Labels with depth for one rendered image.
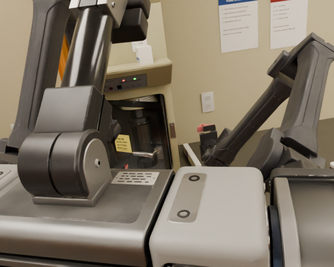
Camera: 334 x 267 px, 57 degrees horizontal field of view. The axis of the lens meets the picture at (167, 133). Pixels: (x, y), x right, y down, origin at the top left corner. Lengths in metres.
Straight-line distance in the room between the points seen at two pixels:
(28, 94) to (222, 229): 0.48
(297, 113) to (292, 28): 1.35
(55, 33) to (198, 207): 0.48
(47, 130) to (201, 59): 1.45
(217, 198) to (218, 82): 1.51
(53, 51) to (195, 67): 1.16
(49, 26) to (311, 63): 0.52
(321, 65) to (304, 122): 0.18
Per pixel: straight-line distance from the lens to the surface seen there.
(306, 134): 0.56
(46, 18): 0.67
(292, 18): 1.90
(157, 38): 1.24
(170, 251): 0.27
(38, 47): 0.66
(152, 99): 1.33
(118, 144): 1.26
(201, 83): 1.76
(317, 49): 0.75
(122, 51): 1.23
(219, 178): 0.33
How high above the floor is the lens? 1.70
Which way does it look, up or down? 23 degrees down
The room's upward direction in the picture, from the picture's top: 7 degrees counter-clockwise
